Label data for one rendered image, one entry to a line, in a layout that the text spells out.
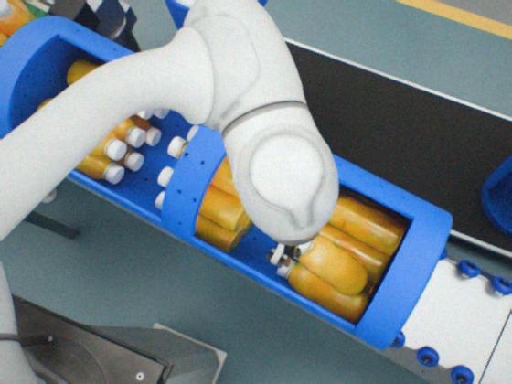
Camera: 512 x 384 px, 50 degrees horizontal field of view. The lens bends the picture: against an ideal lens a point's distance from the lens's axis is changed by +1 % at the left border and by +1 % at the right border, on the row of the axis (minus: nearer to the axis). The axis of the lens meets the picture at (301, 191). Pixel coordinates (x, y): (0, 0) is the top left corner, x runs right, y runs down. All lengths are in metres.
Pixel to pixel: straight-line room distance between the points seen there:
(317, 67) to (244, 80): 1.68
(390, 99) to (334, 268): 1.32
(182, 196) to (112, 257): 1.33
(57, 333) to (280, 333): 1.12
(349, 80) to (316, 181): 1.73
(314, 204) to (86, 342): 0.73
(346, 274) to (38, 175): 0.61
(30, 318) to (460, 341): 0.86
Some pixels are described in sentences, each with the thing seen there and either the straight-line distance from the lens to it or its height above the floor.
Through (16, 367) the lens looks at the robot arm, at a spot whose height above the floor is 1.23.
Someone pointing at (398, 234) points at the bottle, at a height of 1.12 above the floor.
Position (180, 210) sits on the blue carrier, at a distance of 0.99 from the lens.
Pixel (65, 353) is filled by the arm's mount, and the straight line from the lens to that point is 1.16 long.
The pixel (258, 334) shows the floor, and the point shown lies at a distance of 2.14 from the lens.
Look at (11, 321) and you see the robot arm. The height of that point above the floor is 1.21.
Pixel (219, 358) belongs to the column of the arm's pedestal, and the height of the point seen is 0.02.
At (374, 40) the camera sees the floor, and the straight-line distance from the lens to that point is 2.48.
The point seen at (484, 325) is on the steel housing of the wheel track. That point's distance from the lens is 1.26.
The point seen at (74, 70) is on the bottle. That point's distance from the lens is 1.23.
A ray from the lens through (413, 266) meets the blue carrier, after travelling 0.92.
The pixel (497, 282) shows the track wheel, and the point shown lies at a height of 0.98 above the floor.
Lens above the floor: 2.13
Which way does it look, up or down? 75 degrees down
